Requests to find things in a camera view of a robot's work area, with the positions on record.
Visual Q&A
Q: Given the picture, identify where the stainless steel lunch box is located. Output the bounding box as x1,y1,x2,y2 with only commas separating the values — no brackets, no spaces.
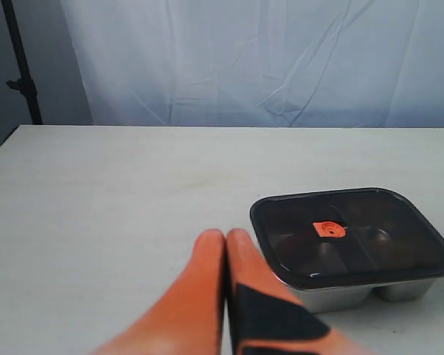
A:
284,277,440,314

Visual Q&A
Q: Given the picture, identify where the black backdrop stand pole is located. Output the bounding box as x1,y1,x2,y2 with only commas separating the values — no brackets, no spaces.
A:
1,0,43,125

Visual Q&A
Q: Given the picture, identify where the dark transparent lunch box lid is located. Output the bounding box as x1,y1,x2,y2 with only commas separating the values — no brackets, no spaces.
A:
249,187,444,291

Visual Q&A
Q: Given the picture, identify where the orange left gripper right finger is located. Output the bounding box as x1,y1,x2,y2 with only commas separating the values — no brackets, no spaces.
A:
226,229,372,354

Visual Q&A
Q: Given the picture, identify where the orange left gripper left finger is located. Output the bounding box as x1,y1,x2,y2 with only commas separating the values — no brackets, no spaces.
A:
93,229,225,354

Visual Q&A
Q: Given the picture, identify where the blue-grey backdrop cloth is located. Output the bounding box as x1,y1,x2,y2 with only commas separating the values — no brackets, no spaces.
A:
0,0,444,129

